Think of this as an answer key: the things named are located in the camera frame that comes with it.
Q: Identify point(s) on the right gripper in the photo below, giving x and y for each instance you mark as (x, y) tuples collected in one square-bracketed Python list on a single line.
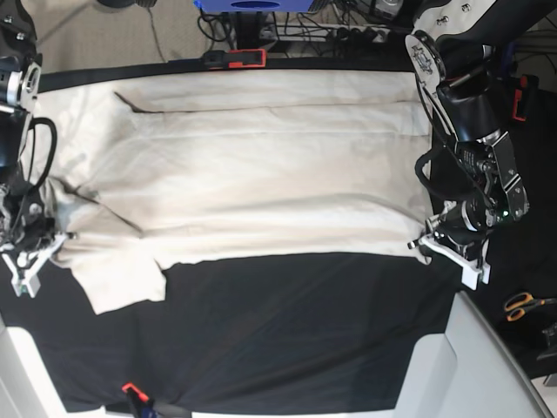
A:
[(34, 240)]

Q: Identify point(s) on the blue box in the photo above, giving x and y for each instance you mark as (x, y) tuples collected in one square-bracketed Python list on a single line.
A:
[(214, 6)]

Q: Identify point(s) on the black table cloth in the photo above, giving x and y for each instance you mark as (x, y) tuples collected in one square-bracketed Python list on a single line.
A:
[(295, 334)]

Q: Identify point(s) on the orange black clamp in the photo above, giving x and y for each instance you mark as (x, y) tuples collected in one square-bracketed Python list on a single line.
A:
[(235, 59), (523, 97)]

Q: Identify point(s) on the white power strip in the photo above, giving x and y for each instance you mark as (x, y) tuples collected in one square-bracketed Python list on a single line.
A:
[(307, 32)]

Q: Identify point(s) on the white frame left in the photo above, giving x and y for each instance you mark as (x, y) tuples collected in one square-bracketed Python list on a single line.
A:
[(26, 387)]

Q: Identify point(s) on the orange black clamp right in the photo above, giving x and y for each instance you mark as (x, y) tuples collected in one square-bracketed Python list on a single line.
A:
[(523, 97)]

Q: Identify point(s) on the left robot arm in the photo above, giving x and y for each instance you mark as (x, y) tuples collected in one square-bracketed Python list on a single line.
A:
[(451, 49)]

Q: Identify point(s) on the white T-shirt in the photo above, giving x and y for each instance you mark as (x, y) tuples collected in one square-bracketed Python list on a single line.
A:
[(181, 169)]

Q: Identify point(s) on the orange black clamp top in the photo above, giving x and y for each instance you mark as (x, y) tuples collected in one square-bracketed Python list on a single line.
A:
[(235, 59)]

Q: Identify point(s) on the orange handled scissors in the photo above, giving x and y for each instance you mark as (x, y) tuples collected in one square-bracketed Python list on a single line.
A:
[(522, 303)]

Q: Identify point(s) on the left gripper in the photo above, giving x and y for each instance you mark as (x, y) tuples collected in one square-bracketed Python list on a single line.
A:
[(460, 232)]

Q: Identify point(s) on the orange clamp bottom edge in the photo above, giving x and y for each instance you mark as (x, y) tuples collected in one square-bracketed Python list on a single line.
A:
[(135, 393)]

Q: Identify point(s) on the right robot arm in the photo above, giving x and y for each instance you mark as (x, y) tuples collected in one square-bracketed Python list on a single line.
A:
[(21, 70)]

